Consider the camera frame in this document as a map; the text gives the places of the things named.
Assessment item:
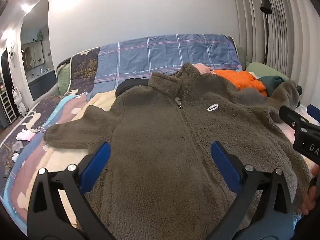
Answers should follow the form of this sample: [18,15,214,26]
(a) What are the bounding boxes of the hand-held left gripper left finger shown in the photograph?
[27,141,116,240]

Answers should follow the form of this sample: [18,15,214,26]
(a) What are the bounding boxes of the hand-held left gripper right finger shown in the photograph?
[207,141,293,240]

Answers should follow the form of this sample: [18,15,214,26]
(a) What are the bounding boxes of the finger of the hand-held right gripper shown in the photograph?
[307,104,320,126]
[278,105,311,133]

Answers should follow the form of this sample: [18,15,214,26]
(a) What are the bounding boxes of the olive fleece zip jacket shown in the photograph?
[44,62,313,240]

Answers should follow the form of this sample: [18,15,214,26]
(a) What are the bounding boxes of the person's right hand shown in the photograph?
[301,165,320,215]

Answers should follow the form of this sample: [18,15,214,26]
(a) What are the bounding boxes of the dark green garment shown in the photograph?
[257,76,286,95]

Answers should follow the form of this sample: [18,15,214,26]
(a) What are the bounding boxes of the light green pillow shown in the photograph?
[245,61,289,82]

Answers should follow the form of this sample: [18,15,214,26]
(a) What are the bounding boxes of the orange puffer jacket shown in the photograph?
[214,69,267,97]

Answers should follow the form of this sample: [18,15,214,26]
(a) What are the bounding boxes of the cream patterned blanket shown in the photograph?
[5,90,120,233]

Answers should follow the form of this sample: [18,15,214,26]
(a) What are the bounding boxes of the grey pleated curtain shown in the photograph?
[231,0,320,110]

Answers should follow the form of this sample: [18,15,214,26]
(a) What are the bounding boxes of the white and pink gloves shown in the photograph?
[16,129,37,142]

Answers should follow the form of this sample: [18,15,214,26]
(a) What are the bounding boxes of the black puffer jacket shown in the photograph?
[115,78,150,97]

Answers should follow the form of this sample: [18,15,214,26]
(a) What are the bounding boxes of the green ribbed pillow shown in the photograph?
[56,61,73,96]

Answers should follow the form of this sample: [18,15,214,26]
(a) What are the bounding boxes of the pink quilted garment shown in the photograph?
[192,63,215,75]

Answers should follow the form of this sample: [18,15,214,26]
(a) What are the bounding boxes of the blue base cabinet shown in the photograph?
[27,69,57,100]

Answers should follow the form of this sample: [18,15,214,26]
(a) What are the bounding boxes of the white shelf rack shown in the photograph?
[0,91,15,128]

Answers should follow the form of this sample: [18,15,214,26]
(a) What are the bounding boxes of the white hanging plush toy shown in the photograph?
[11,86,22,105]

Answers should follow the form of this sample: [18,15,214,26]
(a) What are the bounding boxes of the black floor lamp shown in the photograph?
[259,0,273,65]

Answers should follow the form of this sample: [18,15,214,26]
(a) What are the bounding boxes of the blue plaid sheet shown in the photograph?
[94,33,243,98]

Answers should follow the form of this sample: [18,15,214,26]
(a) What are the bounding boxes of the wooden wall cabinet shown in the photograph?
[22,41,45,68]

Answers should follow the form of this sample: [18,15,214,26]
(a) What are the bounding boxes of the white bear wall decoration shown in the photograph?
[7,41,16,67]

